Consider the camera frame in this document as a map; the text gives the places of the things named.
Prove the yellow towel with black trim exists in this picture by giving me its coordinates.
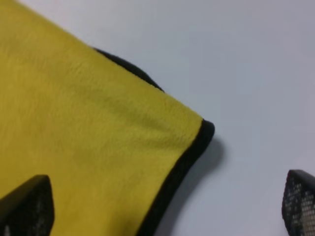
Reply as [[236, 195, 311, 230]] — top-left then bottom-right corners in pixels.
[[0, 0, 215, 236]]

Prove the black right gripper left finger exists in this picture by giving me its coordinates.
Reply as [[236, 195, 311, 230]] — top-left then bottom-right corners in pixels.
[[0, 175, 55, 236]]

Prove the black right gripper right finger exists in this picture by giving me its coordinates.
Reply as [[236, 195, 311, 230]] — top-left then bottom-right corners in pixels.
[[282, 170, 315, 236]]

